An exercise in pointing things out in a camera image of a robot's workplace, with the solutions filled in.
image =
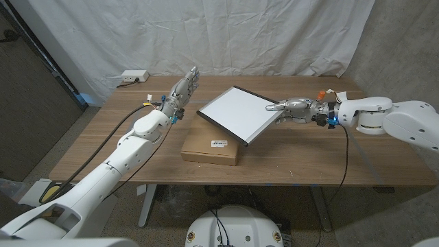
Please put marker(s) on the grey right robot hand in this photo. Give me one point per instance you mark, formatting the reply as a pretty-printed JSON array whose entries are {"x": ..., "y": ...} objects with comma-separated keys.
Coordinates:
[{"x": 302, "y": 109}]

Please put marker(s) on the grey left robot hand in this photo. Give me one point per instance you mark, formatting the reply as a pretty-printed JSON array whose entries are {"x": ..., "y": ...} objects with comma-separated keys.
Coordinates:
[{"x": 181, "y": 92}]

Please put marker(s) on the small black-framed whiteboard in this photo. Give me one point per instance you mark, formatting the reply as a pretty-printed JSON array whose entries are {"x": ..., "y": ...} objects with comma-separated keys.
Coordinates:
[{"x": 240, "y": 113}]

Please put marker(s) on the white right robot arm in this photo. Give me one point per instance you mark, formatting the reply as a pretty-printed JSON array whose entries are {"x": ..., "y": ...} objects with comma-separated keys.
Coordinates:
[{"x": 408, "y": 121}]

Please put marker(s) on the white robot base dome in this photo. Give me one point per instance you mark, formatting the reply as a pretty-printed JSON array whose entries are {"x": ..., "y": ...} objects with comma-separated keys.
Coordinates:
[{"x": 235, "y": 230}]

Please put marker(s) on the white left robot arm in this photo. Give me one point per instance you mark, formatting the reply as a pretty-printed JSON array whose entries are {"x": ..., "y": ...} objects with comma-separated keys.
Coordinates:
[{"x": 103, "y": 178}]

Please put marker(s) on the orange-capped glue stick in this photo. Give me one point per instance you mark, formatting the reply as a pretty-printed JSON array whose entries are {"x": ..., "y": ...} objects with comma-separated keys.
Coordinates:
[{"x": 321, "y": 94}]

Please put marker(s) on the white power outlet box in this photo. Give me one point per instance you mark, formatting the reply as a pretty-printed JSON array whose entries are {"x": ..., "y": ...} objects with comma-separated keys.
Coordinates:
[{"x": 134, "y": 75}]

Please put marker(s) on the flat brown cardboard box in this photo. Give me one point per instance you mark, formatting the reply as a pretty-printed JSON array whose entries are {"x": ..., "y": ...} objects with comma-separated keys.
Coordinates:
[{"x": 202, "y": 152}]

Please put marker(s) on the white backdrop cloth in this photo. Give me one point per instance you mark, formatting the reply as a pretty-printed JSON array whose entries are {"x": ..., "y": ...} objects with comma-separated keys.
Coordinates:
[{"x": 205, "y": 37}]

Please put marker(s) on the grey table leg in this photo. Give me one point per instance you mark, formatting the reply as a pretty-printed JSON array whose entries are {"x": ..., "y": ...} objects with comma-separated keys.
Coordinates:
[
  {"x": 147, "y": 206},
  {"x": 322, "y": 212}
]

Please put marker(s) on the yellow and black foot pedal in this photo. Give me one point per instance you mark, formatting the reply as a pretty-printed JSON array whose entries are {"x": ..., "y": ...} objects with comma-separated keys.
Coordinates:
[{"x": 49, "y": 193}]

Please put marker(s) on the white flat floor board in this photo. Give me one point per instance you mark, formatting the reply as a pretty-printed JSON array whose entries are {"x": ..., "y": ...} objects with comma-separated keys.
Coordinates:
[{"x": 31, "y": 193}]

